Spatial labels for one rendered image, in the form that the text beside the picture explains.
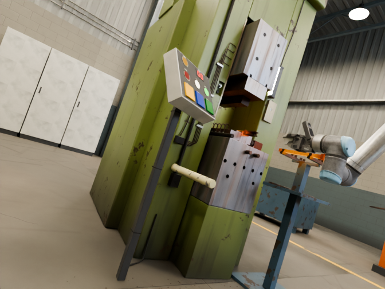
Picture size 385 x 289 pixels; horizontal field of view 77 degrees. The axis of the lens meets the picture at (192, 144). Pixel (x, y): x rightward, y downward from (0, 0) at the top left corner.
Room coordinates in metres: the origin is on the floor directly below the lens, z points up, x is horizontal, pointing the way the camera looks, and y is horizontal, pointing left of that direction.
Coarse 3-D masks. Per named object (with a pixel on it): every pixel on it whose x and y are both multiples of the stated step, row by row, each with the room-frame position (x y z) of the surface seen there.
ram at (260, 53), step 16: (256, 32) 1.58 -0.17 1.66; (272, 32) 1.65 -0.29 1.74; (240, 48) 1.69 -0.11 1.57; (256, 48) 1.60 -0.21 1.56; (272, 48) 1.67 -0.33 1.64; (240, 64) 1.63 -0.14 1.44; (256, 64) 1.62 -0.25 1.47; (272, 64) 1.69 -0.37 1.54; (256, 80) 1.64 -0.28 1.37; (272, 80) 1.71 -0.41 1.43
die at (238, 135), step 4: (212, 128) 1.80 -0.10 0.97; (224, 132) 1.66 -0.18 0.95; (228, 132) 1.62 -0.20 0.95; (232, 132) 1.61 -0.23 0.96; (236, 132) 1.63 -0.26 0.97; (240, 132) 1.65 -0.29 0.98; (236, 136) 1.63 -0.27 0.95; (240, 136) 1.65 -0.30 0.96; (244, 136) 1.67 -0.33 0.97; (248, 136) 1.69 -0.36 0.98; (240, 140) 1.66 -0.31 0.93; (244, 140) 1.67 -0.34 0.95; (248, 140) 1.69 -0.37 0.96
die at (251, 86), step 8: (232, 80) 1.75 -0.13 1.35; (240, 80) 1.67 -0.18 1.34; (248, 80) 1.61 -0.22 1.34; (232, 88) 1.72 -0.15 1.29; (240, 88) 1.64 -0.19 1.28; (248, 88) 1.62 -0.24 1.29; (256, 88) 1.65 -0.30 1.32; (264, 88) 1.69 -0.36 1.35; (224, 96) 1.92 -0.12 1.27; (248, 96) 1.73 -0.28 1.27; (256, 96) 1.67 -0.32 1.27; (264, 96) 1.70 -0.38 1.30
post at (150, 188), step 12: (168, 120) 1.31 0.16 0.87; (168, 132) 1.28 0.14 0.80; (168, 144) 1.29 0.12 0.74; (156, 156) 1.31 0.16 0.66; (156, 180) 1.29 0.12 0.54; (144, 192) 1.31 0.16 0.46; (144, 204) 1.28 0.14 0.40; (144, 216) 1.29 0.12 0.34; (132, 228) 1.30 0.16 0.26; (132, 240) 1.28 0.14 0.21; (132, 252) 1.30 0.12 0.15; (120, 264) 1.30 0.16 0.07; (120, 276) 1.28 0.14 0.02
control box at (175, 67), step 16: (176, 48) 1.16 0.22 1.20; (176, 64) 1.13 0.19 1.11; (192, 64) 1.28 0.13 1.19; (176, 80) 1.11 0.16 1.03; (192, 80) 1.22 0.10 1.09; (208, 80) 1.42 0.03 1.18; (176, 96) 1.09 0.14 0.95; (208, 96) 1.34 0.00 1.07; (192, 112) 1.24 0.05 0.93; (208, 112) 1.28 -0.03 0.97
